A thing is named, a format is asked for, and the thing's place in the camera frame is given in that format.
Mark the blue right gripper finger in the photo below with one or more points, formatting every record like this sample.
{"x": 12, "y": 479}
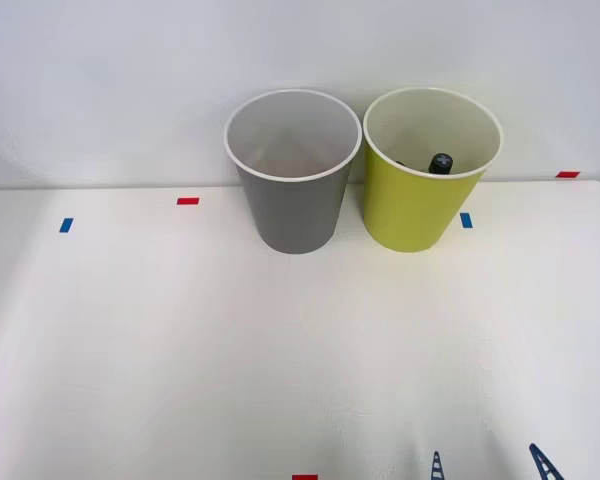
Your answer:
{"x": 436, "y": 467}
{"x": 545, "y": 464}

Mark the yellow label plastic bottle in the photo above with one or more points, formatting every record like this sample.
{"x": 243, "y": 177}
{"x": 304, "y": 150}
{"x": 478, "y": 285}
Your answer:
{"x": 440, "y": 164}

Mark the yellow-green plastic waste bin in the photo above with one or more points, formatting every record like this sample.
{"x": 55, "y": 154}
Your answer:
{"x": 410, "y": 210}

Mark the grey plastic waste bin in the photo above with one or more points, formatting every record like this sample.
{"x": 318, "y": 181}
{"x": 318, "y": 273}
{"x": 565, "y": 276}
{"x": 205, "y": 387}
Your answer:
{"x": 295, "y": 215}

